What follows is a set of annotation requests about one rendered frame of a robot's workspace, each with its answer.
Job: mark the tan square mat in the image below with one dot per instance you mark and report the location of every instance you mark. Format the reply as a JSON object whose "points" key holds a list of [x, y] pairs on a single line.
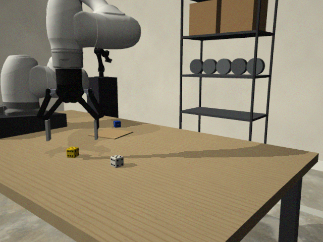
{"points": [[111, 133]]}

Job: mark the blue die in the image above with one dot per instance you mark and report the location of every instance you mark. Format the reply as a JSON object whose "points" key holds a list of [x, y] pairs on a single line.
{"points": [[117, 124]]}

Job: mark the white die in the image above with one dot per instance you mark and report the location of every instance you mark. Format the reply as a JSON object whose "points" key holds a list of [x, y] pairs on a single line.
{"points": [[117, 161]]}

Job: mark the yellow die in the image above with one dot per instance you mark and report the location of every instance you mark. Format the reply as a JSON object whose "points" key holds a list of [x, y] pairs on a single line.
{"points": [[72, 152]]}

